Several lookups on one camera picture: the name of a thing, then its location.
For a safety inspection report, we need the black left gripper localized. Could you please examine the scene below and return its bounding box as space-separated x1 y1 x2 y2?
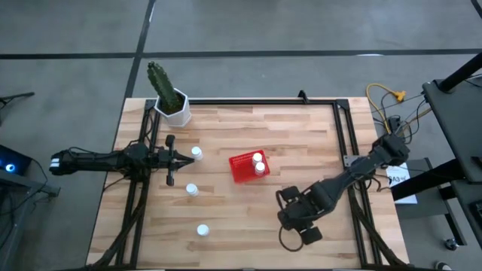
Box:
152 134 196 187

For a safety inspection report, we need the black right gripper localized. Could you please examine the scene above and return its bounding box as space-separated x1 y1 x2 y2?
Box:
276 185 324 245

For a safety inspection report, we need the red plastic basket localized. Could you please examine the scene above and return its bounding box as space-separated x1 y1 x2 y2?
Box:
228 149 271 184

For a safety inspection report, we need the white hexagonal planter pot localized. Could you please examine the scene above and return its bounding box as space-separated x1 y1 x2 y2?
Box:
153 88 192 128

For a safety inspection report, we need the green cactus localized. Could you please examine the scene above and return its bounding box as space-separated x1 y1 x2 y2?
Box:
146 61 184 114

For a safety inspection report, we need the white paper sheet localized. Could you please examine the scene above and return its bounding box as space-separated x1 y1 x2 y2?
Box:
386 162 418 205

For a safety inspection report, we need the grey metal cart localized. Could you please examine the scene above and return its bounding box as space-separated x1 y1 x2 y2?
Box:
0 173 61 271

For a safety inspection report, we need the black computer with blue light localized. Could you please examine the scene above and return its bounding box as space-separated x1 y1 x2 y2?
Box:
0 145 33 176

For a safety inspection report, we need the black tripod leg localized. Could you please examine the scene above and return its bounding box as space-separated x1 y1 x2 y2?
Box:
0 92 35 125

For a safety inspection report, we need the black cart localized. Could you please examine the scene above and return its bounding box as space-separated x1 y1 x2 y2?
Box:
422 78 482 184

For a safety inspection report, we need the black pole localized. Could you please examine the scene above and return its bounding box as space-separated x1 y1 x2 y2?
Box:
438 52 482 93

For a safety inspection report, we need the black metal table frame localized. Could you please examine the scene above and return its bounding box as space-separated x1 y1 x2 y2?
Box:
88 98 410 270

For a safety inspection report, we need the yellow floor cable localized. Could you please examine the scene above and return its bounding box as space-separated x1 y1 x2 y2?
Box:
366 83 407 133

